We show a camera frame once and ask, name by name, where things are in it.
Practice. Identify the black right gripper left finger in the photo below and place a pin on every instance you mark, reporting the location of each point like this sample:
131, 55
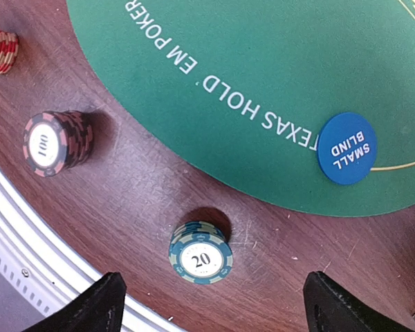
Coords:
98, 308

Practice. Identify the green 20 chip stack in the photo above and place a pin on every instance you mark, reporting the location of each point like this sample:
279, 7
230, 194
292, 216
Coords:
199, 253

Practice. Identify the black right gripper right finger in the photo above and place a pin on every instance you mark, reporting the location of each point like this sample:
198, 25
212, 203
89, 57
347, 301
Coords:
331, 307

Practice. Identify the brown 100 chip stack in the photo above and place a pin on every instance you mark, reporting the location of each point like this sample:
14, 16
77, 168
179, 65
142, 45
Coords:
55, 141

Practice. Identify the blue small blind button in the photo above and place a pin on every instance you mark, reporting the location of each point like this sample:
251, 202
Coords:
347, 148

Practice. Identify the round green poker mat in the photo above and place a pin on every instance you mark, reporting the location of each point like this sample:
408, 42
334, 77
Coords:
242, 89

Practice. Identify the aluminium table front rail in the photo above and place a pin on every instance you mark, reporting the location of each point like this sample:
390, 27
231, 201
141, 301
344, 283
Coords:
38, 263

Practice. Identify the red chip stack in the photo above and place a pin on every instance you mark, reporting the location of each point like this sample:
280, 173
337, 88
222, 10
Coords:
9, 47

